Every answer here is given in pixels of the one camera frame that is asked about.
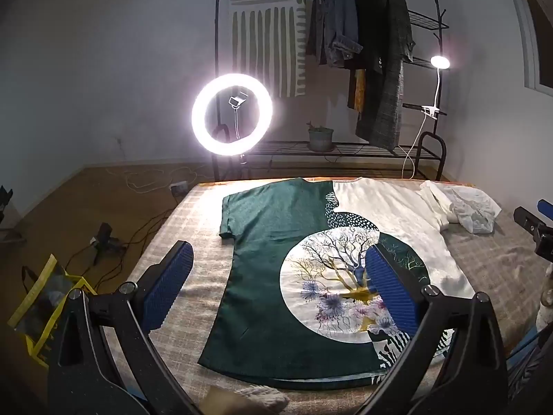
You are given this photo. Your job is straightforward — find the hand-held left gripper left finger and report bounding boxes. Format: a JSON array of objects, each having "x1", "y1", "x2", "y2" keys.
[{"x1": 47, "y1": 240, "x2": 204, "y2": 415}]

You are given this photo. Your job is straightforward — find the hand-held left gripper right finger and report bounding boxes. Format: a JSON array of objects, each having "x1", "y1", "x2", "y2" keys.
[{"x1": 358, "y1": 244, "x2": 511, "y2": 415}]

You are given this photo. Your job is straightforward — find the green and white printed t-shirt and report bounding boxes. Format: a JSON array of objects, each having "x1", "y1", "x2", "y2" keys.
[{"x1": 198, "y1": 176, "x2": 476, "y2": 390}]

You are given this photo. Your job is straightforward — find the black metal clothes rack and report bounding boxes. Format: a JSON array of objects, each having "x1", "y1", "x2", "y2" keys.
[{"x1": 214, "y1": 0, "x2": 450, "y2": 182}]

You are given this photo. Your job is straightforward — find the person's right hand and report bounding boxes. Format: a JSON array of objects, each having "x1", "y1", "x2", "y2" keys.
[{"x1": 536, "y1": 265, "x2": 553, "y2": 333}]

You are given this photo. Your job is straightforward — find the translucent white cloth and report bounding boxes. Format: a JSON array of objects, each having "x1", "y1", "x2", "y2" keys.
[{"x1": 445, "y1": 186, "x2": 502, "y2": 235}]

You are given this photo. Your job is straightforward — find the black tripod device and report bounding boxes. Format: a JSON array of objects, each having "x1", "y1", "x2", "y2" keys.
[{"x1": 88, "y1": 223, "x2": 127, "y2": 265}]

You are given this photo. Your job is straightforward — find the white folded garment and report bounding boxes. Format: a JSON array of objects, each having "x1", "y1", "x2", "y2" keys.
[{"x1": 417, "y1": 180, "x2": 459, "y2": 231}]

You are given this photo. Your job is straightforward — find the yellow trimmed bag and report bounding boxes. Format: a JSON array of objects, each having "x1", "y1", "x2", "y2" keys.
[{"x1": 8, "y1": 254, "x2": 98, "y2": 369}]

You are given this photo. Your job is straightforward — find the person's striped clothing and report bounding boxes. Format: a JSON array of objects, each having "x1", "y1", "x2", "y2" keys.
[{"x1": 507, "y1": 333, "x2": 553, "y2": 404}]

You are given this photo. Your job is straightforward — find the cream knitted cloth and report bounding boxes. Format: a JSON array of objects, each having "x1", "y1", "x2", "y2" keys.
[{"x1": 203, "y1": 387, "x2": 290, "y2": 415}]

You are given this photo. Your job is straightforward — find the potted plant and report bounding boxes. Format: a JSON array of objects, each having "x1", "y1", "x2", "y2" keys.
[{"x1": 306, "y1": 122, "x2": 335, "y2": 153}]

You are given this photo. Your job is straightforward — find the white clip lamp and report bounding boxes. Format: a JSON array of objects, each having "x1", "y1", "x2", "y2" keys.
[{"x1": 402, "y1": 54, "x2": 451, "y2": 119}]

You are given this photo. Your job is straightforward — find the dark plaid coat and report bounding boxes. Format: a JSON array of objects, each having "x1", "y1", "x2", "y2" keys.
[{"x1": 355, "y1": 0, "x2": 415, "y2": 150}]

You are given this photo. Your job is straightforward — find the phone holder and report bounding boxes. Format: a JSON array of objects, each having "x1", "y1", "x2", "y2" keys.
[{"x1": 228, "y1": 93, "x2": 250, "y2": 140}]

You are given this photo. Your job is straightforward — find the yellow hanging garment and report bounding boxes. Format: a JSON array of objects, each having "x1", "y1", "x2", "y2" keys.
[{"x1": 348, "y1": 68, "x2": 367, "y2": 111}]

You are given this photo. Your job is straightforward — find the black hanging garment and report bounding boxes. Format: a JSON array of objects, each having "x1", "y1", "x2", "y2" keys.
[{"x1": 346, "y1": 0, "x2": 383, "y2": 72}]

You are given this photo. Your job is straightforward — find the denim jacket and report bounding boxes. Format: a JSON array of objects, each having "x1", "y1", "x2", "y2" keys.
[{"x1": 306, "y1": 0, "x2": 364, "y2": 69}]

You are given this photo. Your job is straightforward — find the black floor cable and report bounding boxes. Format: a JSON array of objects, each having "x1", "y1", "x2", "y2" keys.
[{"x1": 93, "y1": 201, "x2": 178, "y2": 288}]

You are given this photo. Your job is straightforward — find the white floor cable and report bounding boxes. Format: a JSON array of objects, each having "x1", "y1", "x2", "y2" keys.
[{"x1": 106, "y1": 168, "x2": 174, "y2": 192}]

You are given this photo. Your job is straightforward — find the white lamp cable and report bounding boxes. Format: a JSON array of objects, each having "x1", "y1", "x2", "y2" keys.
[{"x1": 401, "y1": 114, "x2": 433, "y2": 180}]

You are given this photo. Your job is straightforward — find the ring light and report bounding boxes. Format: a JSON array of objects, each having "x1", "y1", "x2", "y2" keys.
[{"x1": 191, "y1": 73, "x2": 274, "y2": 182}]

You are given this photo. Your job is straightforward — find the white window frame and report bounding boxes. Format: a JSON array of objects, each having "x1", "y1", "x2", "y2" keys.
[{"x1": 503, "y1": 0, "x2": 553, "y2": 92}]

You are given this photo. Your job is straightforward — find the striped wall hanging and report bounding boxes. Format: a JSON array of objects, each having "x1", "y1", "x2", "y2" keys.
[{"x1": 227, "y1": 0, "x2": 308, "y2": 98}]

